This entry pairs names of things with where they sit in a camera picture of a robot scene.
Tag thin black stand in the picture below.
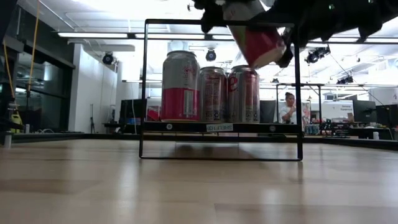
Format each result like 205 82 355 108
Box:
89 104 96 134

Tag yellow plastic container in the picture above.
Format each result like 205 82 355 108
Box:
10 113 23 134

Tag distant blue cans pack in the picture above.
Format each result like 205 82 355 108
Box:
304 123 320 135

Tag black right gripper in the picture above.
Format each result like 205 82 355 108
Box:
264 0 327 68

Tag wooden shelf with black frame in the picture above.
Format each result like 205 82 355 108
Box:
139 18 304 162

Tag red and white box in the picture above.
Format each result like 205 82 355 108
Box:
146 105 162 122

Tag black partition panel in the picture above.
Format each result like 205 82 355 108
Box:
259 99 277 123

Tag white sign board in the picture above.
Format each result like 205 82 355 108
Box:
322 100 354 123

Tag yellow hanging cord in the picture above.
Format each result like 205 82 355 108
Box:
2 40 17 108
27 0 42 93

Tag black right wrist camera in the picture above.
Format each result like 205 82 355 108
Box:
357 24 384 40

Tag person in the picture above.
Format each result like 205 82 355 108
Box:
279 91 299 124

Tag black table frame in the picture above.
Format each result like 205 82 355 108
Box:
11 131 398 152

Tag white cylinder post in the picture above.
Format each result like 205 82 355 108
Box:
3 131 13 149

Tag black ceiling spotlight cluster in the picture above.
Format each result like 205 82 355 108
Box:
335 75 355 85
305 45 332 65

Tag distant black equipment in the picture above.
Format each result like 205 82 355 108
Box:
322 119 351 138

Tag black computer monitor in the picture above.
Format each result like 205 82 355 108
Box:
375 104 398 128
119 98 144 124
352 99 377 124

